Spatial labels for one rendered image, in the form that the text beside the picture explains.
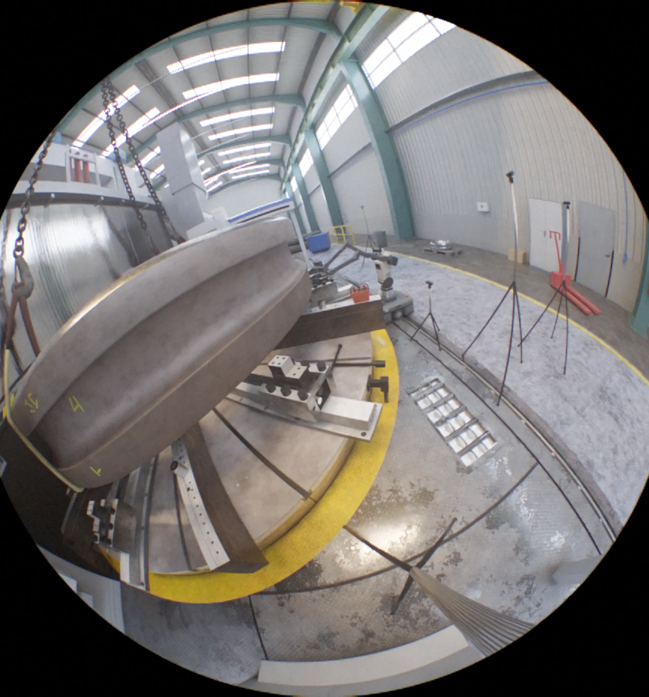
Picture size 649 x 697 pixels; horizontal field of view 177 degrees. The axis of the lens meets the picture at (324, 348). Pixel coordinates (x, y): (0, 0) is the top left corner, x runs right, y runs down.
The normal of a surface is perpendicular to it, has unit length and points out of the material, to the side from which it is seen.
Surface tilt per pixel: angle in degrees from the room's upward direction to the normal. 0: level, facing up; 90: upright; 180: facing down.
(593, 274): 90
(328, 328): 90
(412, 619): 0
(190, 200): 90
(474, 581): 0
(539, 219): 90
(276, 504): 0
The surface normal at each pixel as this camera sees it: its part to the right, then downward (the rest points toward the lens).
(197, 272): 0.83, 0.11
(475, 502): -0.26, -0.80
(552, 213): -0.93, 0.36
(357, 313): -0.06, 0.58
